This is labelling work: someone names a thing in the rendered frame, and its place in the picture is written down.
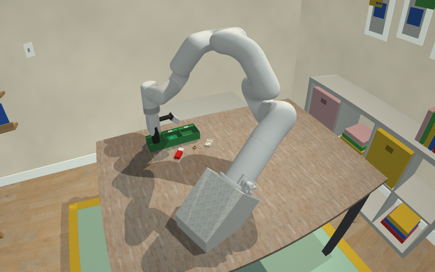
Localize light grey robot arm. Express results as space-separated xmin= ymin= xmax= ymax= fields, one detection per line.
xmin=140 ymin=27 xmax=296 ymax=195

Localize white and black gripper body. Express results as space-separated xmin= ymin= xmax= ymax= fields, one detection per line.
xmin=144 ymin=111 xmax=161 ymax=136

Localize white domino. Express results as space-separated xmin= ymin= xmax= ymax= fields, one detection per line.
xmin=205 ymin=139 xmax=213 ymax=147

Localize green rack of bins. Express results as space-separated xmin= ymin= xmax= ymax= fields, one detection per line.
xmin=145 ymin=124 xmax=200 ymax=152

